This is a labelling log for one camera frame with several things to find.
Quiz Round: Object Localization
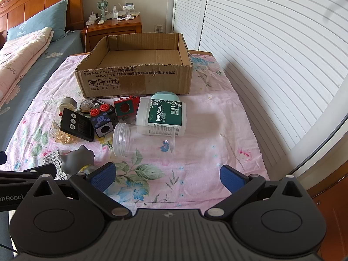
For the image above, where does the jar of yellow capsules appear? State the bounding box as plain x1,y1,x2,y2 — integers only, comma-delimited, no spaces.
50,129,79,144

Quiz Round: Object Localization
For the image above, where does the pink quilt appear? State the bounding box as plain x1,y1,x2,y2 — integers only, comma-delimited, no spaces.
0,27,54,109

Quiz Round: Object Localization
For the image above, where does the grey mouse toy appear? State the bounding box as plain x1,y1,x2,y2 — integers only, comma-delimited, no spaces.
57,145,95,177

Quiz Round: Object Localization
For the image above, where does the brown cardboard box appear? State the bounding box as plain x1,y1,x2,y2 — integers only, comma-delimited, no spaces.
75,33,193,99

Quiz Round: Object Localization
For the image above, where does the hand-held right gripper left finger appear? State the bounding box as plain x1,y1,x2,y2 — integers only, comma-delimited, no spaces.
26,162,130,219

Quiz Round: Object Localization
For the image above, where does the white louvered closet door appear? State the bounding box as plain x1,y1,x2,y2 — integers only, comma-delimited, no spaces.
198,0,348,169
173,0,211,52

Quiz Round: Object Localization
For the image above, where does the white cable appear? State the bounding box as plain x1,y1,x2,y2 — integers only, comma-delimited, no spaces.
82,23,89,53

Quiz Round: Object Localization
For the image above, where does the small green desk fan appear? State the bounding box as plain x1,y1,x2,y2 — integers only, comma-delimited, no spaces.
97,0,109,19

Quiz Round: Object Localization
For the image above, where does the blue pillow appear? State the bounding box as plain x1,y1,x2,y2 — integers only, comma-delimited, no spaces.
6,0,68,42

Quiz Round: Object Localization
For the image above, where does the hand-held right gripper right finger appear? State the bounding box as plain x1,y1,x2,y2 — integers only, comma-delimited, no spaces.
205,164,310,221

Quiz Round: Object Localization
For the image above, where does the black toy train car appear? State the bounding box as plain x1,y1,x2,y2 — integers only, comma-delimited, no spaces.
88,104,119,138

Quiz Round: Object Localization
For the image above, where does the red toy train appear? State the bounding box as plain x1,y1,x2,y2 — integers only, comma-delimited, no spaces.
114,96,140,119

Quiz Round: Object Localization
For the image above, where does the pink floral cloth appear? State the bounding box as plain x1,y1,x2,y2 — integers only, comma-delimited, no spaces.
5,51,269,215

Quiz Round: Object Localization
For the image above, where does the wooden bed headboard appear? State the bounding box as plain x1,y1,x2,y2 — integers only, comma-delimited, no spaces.
0,0,85,42

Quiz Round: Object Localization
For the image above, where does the clear correction tape dispenser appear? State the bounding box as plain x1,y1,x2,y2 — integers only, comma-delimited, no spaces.
77,98,106,114

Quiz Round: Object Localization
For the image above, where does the black remote with buttons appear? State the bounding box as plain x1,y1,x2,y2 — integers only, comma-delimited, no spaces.
59,108,94,142

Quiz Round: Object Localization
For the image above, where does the white phone stand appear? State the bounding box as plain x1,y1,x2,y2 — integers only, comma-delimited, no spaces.
118,1,136,21

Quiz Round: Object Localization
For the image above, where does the white cotton swab container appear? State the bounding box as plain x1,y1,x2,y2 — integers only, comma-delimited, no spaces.
135,98,187,137

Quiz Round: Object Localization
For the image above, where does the clear plastic jar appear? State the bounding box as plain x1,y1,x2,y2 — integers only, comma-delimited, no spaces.
112,123,177,157

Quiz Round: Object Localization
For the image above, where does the white barcode packet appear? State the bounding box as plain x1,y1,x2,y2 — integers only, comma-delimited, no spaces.
38,149,68,181

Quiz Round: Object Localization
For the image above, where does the glass jar with brown lid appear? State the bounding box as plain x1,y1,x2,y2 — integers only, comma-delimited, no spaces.
52,97,77,129

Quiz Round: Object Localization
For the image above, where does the wooden nightstand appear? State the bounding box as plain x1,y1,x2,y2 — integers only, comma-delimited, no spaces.
82,15,142,53

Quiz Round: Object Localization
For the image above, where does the light blue oval case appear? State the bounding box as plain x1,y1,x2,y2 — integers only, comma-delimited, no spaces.
151,91,180,102

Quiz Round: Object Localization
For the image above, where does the blue bedsheet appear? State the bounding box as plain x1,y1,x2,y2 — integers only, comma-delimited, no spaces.
0,28,83,150

